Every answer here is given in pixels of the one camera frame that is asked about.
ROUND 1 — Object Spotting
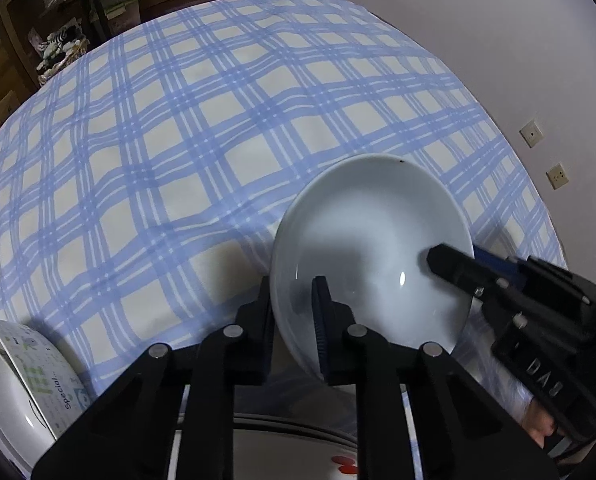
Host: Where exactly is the plain white bowl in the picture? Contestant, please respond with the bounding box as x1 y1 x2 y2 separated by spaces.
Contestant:
270 155 475 386

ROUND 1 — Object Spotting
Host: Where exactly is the beige wall socket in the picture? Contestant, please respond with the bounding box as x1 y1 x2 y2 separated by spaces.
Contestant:
546 162 570 191
519 119 544 148

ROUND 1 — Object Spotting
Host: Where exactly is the small dark table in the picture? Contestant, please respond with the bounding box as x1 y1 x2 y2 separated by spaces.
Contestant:
52 0 143 46

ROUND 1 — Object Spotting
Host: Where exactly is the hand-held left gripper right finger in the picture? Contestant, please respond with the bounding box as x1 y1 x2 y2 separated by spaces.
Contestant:
312 276 561 480

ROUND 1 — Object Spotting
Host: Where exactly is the blue plaid blanket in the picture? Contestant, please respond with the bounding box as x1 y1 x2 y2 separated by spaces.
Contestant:
0 0 569 421

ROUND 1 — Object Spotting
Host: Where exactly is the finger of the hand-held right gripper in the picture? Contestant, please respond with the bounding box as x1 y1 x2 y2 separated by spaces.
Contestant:
427 244 500 302
473 247 527 282

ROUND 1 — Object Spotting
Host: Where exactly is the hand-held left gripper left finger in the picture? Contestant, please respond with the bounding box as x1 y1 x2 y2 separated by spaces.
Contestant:
30 276 277 480

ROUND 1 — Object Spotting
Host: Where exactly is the large white printed bowl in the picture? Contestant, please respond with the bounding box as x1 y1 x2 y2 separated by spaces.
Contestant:
0 317 96 480

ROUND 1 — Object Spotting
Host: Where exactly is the cardboard box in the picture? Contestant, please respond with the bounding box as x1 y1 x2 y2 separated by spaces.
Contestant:
0 90 19 128

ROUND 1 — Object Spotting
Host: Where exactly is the person's right hand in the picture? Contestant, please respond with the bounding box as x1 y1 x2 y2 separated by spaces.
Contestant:
522 400 561 448

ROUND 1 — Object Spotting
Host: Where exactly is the wooden corner shelf unit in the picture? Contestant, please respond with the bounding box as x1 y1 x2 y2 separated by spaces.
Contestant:
0 0 98 86

